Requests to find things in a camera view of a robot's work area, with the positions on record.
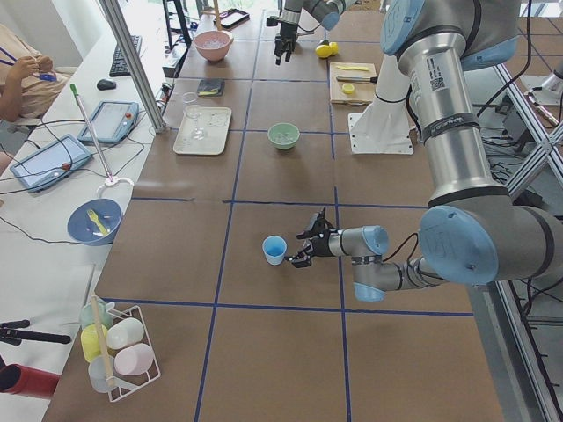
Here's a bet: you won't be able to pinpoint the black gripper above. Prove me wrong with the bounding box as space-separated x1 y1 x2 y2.
284 230 333 268
274 20 298 65

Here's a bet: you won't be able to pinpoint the light green bowl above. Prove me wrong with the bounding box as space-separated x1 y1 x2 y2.
267 122 301 150

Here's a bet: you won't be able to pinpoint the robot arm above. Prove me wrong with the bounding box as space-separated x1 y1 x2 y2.
289 1 562 302
267 0 355 65

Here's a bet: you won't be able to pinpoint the pink bowl with ice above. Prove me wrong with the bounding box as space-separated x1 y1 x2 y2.
194 31 234 62

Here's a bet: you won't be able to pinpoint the ice cubes in bowl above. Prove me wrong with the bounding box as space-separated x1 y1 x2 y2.
274 134 295 145

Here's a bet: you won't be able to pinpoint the blue bowl with fork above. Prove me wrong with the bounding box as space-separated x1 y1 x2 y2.
67 198 122 246

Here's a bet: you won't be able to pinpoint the light blue cup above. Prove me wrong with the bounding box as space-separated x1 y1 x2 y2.
262 236 287 266

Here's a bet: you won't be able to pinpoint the yellow lemon lower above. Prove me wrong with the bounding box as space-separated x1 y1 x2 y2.
315 44 333 59

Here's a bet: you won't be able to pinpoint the yellow lemon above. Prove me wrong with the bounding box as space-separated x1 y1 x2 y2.
328 41 340 55
315 44 333 59

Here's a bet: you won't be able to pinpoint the yellow lemon upper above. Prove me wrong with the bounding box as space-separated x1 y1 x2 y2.
328 41 340 55

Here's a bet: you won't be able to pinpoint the lemon half slice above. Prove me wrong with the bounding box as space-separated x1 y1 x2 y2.
341 83 355 95

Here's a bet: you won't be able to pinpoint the steel muddler black tip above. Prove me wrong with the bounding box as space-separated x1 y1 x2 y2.
335 76 378 84

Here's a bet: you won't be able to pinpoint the yellow plastic knife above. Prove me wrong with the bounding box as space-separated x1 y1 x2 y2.
335 65 370 72

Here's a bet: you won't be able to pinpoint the grey folded cloth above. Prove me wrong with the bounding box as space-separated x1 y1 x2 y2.
197 78 225 97

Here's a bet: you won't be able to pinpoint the wooden cutting board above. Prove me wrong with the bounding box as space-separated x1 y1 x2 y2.
329 62 377 106

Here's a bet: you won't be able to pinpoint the cream bear tray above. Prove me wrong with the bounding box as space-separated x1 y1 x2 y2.
172 105 232 156

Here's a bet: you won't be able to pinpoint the clear wine glass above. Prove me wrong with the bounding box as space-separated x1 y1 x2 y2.
182 92 206 141

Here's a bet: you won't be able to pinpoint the black keyboard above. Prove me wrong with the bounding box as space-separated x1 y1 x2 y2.
108 34 143 78

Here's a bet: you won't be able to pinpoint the black computer mouse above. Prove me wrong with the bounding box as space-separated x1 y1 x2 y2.
96 78 117 91

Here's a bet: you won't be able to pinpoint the blue teach pendant far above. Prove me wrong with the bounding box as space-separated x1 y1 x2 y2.
89 101 140 145

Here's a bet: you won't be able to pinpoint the blue teach pendant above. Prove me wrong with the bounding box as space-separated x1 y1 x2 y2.
10 134 92 193
89 101 140 145

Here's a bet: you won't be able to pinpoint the yellow plastic fork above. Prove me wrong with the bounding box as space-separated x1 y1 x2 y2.
87 208 109 236

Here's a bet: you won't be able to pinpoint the blue teach pendant near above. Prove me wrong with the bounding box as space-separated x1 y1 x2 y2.
10 134 92 193

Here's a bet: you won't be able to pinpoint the seated person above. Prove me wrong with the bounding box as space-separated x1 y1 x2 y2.
0 21 74 177

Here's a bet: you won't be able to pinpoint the red cylinder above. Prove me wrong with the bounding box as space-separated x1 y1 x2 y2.
1 364 60 399

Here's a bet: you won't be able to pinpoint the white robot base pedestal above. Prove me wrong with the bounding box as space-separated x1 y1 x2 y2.
348 55 413 155

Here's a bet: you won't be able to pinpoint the aluminium frame post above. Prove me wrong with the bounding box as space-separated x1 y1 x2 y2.
100 0 166 134

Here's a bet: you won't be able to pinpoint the white wire cup rack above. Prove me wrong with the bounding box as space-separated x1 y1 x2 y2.
79 295 161 403

